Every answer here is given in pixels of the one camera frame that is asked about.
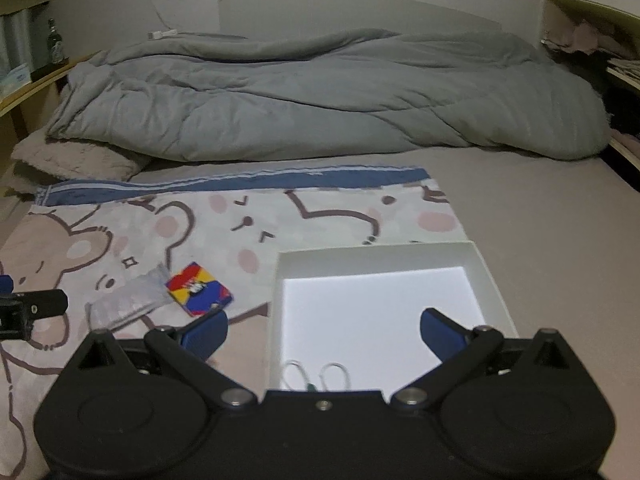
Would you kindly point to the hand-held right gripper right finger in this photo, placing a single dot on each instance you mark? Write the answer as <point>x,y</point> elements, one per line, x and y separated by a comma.
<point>442,335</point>

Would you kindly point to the pale curtain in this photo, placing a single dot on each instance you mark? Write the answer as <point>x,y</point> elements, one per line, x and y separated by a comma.
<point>17,40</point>

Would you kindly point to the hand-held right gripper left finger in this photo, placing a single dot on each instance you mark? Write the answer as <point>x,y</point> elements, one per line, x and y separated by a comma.
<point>202,335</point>

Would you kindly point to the beige fleece blanket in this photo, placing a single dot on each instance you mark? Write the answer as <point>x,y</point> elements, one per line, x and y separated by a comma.
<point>75,160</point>

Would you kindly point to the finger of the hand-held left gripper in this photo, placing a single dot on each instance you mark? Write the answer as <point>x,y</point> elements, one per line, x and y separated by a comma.
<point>5,283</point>
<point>47,302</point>

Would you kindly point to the bear printed blanket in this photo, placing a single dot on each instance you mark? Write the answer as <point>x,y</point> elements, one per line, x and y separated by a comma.
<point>150,225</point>

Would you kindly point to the white power adapter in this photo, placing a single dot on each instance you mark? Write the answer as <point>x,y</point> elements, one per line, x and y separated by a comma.
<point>162,34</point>

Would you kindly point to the colourful card box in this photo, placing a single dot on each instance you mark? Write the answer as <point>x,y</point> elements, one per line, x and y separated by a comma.
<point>200,290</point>

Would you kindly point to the pink crumpled clothing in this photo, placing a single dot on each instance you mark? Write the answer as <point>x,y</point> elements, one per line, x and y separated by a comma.
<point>595,35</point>

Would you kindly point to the wooden bedside shelf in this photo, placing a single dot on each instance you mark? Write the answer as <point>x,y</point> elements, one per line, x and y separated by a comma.
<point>35,90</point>

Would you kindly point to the beige bed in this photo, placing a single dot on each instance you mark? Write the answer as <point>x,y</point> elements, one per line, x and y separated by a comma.
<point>550,220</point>

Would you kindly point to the clear plastic packet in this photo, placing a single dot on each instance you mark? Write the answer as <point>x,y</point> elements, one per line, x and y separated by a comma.
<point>127,300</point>

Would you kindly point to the cream open shelf unit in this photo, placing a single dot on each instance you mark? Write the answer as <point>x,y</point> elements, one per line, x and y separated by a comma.
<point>555,15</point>

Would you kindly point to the tissue pack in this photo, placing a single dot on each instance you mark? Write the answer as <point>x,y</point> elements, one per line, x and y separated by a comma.
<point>12,80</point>

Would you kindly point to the white cardboard box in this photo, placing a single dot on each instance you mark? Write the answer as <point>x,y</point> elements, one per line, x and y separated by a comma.
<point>375,300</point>

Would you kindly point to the green glass bottle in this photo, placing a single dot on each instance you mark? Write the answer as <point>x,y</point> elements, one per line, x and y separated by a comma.
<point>55,45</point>

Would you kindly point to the grey duvet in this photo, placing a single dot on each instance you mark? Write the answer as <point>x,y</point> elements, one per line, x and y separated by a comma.
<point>300,90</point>

